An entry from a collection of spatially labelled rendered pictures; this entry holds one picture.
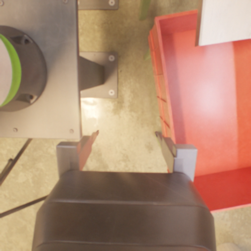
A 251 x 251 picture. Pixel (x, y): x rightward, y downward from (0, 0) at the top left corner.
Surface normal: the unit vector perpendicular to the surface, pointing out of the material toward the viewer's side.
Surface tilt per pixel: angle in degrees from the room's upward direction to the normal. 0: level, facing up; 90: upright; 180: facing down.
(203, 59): 0
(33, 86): 70
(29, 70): 77
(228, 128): 0
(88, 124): 0
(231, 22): 30
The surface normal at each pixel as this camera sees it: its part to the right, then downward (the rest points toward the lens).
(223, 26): 0.07, 0.69
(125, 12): -0.01, 0.25
